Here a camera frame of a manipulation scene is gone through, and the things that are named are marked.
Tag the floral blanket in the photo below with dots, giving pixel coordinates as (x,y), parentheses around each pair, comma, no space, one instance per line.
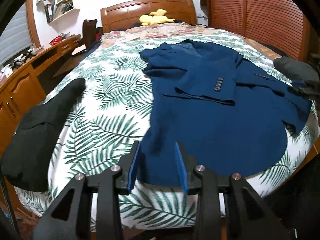
(178,29)

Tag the yellow plush toy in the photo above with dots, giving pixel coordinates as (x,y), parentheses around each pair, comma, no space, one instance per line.
(157,17)

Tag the long wooden desk cabinet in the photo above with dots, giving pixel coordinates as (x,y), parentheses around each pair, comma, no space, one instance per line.
(22,90)

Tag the black folded garment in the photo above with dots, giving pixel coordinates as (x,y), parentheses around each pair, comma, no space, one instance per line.
(25,162)

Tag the white wall shelf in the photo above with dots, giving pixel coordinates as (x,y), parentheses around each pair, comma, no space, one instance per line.
(60,1)

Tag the wooden headboard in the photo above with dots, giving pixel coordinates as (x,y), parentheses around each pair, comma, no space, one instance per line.
(124,15)

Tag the grey folded garment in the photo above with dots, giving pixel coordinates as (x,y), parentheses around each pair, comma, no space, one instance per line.
(295,70)

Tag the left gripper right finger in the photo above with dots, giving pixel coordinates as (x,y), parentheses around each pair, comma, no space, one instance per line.
(186,163)

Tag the wooden louvered wardrobe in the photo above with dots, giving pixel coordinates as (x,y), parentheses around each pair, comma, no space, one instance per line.
(279,23)

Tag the palm leaf bedsheet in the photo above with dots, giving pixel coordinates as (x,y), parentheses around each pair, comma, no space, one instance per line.
(115,111)

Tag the navy blue blazer jacket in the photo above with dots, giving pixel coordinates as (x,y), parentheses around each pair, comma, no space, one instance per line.
(227,112)

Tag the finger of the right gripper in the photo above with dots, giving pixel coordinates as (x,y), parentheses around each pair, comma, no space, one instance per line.
(298,84)

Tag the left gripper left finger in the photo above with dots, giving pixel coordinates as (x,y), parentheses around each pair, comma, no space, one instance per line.
(129,165)

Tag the grey window blind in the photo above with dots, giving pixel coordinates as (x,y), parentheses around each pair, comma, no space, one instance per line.
(15,36)

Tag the dark wooden chair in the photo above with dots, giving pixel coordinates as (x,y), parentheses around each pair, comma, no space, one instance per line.
(89,32)

